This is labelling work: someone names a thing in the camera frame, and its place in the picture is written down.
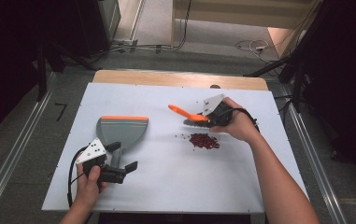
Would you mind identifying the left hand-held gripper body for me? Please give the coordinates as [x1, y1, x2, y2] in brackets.
[75, 137, 127, 185]

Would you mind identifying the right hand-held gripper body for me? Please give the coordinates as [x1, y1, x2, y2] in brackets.
[202, 93, 235, 127]

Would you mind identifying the group of red beans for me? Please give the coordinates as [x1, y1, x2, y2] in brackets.
[175, 133, 221, 152]

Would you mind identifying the grey dustpan with orange edge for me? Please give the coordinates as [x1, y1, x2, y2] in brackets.
[95, 115, 150, 171]

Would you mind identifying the orange-handled grey brush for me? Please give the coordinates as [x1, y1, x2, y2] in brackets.
[167, 104, 213, 129]

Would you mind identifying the person's right hand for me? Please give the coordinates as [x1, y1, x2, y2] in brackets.
[210, 96, 262, 146]

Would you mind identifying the person's left hand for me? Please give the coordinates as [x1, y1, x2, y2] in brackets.
[74, 162, 107, 205]

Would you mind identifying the white work board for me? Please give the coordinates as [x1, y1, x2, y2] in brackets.
[40, 81, 310, 215]

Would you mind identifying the wooden table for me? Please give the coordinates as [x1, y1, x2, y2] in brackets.
[92, 69, 269, 91]

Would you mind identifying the black metal stand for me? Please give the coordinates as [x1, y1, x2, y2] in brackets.
[243, 0, 334, 113]
[35, 36, 49, 103]

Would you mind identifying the light brown panel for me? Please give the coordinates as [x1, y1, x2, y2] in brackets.
[267, 26, 295, 59]

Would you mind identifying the black cabinet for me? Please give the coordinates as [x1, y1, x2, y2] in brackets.
[74, 0, 122, 60]

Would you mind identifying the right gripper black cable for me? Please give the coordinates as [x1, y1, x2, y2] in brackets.
[227, 106, 261, 133]

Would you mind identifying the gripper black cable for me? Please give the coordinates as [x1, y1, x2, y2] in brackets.
[227, 106, 261, 133]
[66, 146, 90, 208]

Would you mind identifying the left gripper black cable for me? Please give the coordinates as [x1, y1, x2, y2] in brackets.
[66, 146, 90, 208]

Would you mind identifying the white floor cable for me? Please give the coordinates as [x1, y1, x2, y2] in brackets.
[235, 38, 272, 64]

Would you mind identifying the metal floor rail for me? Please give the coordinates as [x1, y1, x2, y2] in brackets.
[278, 85, 349, 224]
[0, 71, 58, 224]

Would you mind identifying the bundle of dark floor cables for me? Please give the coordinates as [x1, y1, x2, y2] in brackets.
[88, 0, 193, 64]

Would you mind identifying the beige wooden frame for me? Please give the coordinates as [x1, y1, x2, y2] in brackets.
[170, 0, 323, 48]

